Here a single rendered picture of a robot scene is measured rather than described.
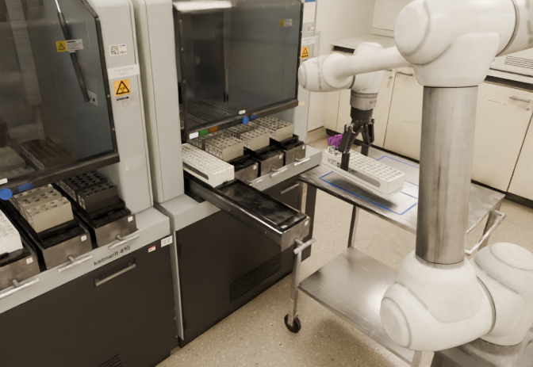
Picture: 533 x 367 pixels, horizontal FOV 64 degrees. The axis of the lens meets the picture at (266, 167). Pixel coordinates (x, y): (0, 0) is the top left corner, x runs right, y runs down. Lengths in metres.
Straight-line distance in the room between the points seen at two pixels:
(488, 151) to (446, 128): 2.60
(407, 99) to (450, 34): 2.82
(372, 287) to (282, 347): 0.48
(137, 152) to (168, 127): 0.14
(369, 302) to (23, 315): 1.27
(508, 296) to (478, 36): 0.57
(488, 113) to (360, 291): 1.89
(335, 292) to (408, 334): 0.95
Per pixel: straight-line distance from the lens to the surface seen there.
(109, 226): 1.42
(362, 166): 1.52
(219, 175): 1.53
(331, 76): 1.30
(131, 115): 1.42
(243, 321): 2.16
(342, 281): 1.98
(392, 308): 1.00
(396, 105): 3.70
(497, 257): 1.12
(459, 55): 0.85
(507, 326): 1.15
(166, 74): 1.46
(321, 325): 2.17
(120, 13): 1.35
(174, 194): 1.63
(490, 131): 3.44
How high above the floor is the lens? 1.57
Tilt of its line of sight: 27 degrees down
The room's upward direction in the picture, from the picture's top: 2 degrees clockwise
